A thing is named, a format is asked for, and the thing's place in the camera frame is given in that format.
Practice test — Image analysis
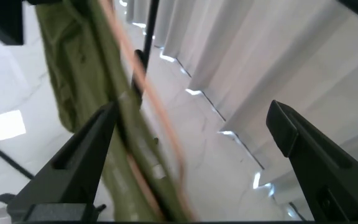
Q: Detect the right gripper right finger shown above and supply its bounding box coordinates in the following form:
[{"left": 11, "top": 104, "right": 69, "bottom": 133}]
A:
[{"left": 265, "top": 99, "right": 358, "bottom": 222}]

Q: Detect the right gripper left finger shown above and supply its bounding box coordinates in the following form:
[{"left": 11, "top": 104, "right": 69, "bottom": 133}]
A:
[{"left": 7, "top": 101, "right": 119, "bottom": 222}]

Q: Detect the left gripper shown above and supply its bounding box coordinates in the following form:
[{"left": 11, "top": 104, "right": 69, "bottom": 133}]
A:
[{"left": 0, "top": 0, "right": 24, "bottom": 46}]

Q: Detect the green printed shirt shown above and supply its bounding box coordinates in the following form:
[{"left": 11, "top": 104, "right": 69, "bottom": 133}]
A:
[{"left": 35, "top": 0, "right": 195, "bottom": 222}]

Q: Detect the pink clothes hanger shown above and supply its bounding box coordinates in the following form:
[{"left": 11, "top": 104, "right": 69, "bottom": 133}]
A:
[{"left": 99, "top": 0, "right": 198, "bottom": 222}]

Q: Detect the black clothes rack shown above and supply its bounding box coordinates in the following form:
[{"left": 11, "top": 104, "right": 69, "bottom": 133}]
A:
[{"left": 131, "top": 0, "right": 358, "bottom": 105}]

